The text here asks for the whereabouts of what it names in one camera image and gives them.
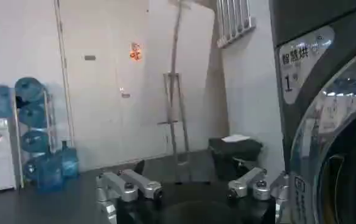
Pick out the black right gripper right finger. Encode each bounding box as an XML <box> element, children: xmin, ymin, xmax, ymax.
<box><xmin>227</xmin><ymin>166</ymin><xmax>290</xmax><ymax>224</ymax></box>

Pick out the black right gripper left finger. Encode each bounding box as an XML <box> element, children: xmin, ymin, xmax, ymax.
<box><xmin>95</xmin><ymin>159</ymin><xmax>164</xmax><ymax>224</ymax></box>

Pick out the black bin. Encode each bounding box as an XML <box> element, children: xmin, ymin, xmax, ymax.
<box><xmin>208</xmin><ymin>136</ymin><xmax>264</xmax><ymax>181</ymax></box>

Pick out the white paper sheet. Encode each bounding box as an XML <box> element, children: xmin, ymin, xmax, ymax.
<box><xmin>221</xmin><ymin>135</ymin><xmax>251</xmax><ymax>143</ymax></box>

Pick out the blue water bottle with neck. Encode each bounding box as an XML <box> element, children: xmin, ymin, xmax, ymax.
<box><xmin>60</xmin><ymin>140</ymin><xmax>80</xmax><ymax>179</ymax></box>

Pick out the large blue water bottle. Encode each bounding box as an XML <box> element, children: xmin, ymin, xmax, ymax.
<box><xmin>37</xmin><ymin>154</ymin><xmax>64</xmax><ymax>193</ymax></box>

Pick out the round glass dryer door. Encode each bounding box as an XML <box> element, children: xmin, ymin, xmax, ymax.
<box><xmin>289</xmin><ymin>50</ymin><xmax>356</xmax><ymax>224</ymax></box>

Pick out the tall metal stand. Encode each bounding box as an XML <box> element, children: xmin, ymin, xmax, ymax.
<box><xmin>156</xmin><ymin>0</ymin><xmax>194</xmax><ymax>184</ymax></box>

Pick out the rack of blue water bottles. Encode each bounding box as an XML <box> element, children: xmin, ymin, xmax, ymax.
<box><xmin>12</xmin><ymin>76</ymin><xmax>57</xmax><ymax>187</ymax></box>

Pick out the white window grille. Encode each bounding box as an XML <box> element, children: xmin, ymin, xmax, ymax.
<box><xmin>215</xmin><ymin>0</ymin><xmax>257</xmax><ymax>49</ymax></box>

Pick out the grey dryer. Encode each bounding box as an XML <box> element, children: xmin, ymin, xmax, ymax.
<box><xmin>268</xmin><ymin>0</ymin><xmax>356</xmax><ymax>224</ymax></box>

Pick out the red wall sign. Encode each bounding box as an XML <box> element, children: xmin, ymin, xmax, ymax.
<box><xmin>129</xmin><ymin>42</ymin><xmax>143</xmax><ymax>62</ymax></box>

